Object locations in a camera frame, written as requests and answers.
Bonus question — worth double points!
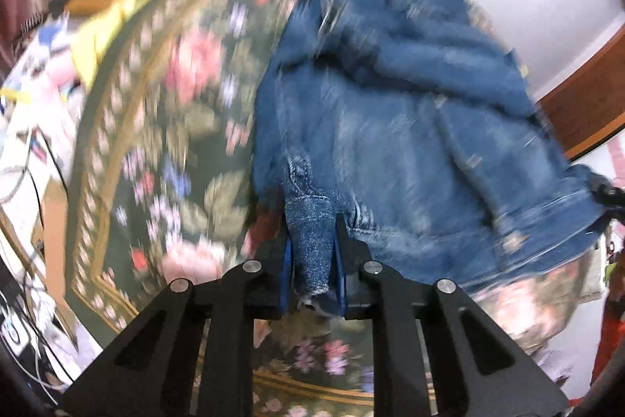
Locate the wooden wardrobe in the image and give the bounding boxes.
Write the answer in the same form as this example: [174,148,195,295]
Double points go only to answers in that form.
[539,29,624,160]

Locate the yellow blanket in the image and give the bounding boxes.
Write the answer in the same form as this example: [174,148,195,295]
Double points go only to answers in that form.
[70,0,150,90]

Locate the floral bedspread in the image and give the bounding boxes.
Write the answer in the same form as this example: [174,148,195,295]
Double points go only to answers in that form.
[62,0,607,417]

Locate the orange sleeve forearm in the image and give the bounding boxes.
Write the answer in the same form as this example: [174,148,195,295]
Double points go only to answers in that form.
[588,250,625,388]

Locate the blue denim jacket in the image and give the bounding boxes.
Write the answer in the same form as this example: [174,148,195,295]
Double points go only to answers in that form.
[252,0,607,299]

